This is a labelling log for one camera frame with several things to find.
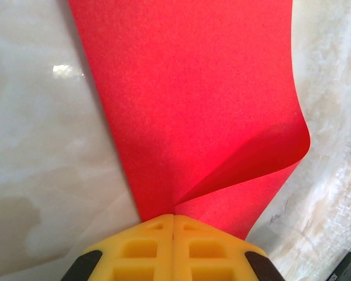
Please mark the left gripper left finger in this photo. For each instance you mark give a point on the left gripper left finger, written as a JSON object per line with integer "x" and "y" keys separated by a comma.
{"x": 140, "y": 263}

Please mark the red square paper sheet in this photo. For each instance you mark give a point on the red square paper sheet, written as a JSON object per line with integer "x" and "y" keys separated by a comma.
{"x": 187, "y": 102}

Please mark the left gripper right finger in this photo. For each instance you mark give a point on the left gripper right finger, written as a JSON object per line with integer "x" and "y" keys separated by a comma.
{"x": 210, "y": 263}

